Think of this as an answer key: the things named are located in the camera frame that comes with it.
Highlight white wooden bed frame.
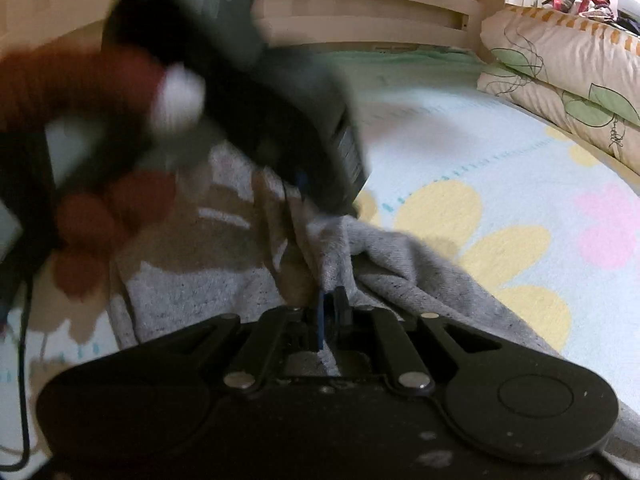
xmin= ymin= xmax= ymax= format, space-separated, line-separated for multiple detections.
xmin=250 ymin=0 xmax=532 ymax=56

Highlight person's left hand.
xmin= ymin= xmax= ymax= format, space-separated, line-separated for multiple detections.
xmin=0 ymin=49 xmax=177 ymax=297

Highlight black cable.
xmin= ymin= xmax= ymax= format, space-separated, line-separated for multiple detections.
xmin=0 ymin=280 xmax=37 ymax=476

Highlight floral pillow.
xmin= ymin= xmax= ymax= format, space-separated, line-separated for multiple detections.
xmin=475 ymin=67 xmax=640 ymax=172
xmin=480 ymin=5 xmax=640 ymax=127

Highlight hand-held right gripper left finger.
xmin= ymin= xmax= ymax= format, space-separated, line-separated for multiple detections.
xmin=167 ymin=292 xmax=326 ymax=394

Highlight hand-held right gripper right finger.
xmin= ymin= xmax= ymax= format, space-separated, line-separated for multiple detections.
xmin=330 ymin=286 xmax=503 ymax=395

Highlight grey pants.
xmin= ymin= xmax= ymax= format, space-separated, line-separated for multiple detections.
xmin=107 ymin=140 xmax=640 ymax=480

